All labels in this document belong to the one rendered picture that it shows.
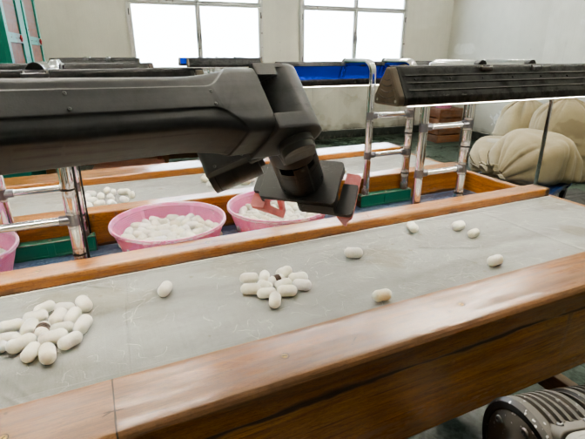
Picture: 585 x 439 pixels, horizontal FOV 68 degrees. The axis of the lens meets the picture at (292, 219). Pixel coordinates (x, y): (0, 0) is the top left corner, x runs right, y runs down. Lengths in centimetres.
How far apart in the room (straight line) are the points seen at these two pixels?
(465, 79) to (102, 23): 505
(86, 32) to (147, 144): 538
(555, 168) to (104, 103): 344
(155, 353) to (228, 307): 14
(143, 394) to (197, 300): 24
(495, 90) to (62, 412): 93
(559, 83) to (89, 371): 108
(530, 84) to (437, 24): 612
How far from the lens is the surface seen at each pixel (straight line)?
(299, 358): 58
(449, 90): 93
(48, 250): 118
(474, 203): 126
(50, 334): 72
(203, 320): 71
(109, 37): 570
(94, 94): 33
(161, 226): 110
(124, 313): 77
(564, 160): 367
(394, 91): 86
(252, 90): 39
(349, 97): 646
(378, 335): 63
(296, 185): 52
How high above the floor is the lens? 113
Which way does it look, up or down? 21 degrees down
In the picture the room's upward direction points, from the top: straight up
